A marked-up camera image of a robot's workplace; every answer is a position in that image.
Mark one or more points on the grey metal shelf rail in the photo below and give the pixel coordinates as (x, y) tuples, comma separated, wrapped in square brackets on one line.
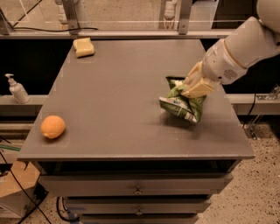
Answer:
[(149, 34)]

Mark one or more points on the middle grey drawer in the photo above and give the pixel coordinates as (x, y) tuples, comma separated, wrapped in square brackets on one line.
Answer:
[(138, 206)]

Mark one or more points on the white pump soap bottle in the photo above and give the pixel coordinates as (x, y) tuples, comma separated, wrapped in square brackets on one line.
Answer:
[(17, 90)]

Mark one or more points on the green jalapeno chip bag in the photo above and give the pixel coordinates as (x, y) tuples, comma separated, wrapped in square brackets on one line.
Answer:
[(180, 106)]

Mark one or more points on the orange fruit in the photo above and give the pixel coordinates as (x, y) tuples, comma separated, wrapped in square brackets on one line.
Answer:
[(52, 126)]

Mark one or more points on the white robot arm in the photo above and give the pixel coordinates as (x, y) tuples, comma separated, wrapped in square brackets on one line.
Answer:
[(257, 38)]

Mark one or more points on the grey drawer cabinet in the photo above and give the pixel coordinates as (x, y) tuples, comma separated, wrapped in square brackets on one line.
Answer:
[(115, 125)]

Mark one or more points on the cardboard box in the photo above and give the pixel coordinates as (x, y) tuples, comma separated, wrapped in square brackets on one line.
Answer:
[(14, 190)]

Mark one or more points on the grey drawer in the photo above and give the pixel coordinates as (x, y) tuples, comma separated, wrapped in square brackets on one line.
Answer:
[(135, 185), (138, 206)]

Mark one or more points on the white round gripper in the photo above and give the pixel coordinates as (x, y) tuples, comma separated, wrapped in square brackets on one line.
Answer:
[(222, 65)]

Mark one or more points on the yellow sponge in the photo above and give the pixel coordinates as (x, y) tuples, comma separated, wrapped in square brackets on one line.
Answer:
[(83, 47)]

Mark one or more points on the top grey drawer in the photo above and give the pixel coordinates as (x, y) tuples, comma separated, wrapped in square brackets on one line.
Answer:
[(135, 185)]

